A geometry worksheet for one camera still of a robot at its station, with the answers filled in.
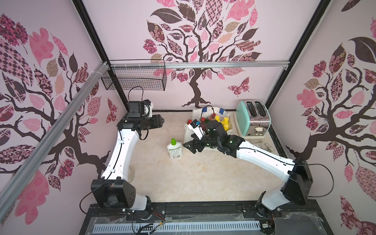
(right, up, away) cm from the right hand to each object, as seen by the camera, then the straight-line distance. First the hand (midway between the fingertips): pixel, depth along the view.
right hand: (188, 138), depth 74 cm
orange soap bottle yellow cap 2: (+22, +8, +11) cm, 26 cm away
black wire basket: (-34, +40, +21) cm, 57 cm away
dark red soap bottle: (+11, +9, +33) cm, 36 cm away
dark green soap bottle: (+13, +10, +24) cm, 29 cm away
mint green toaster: (+42, +12, +19) cm, 47 cm away
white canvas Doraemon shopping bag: (+6, +14, +18) cm, 24 cm away
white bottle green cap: (-8, -8, +11) cm, 15 cm away
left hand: (-16, +7, +5) cm, 19 cm away
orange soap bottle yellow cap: (+17, +11, +12) cm, 23 cm away
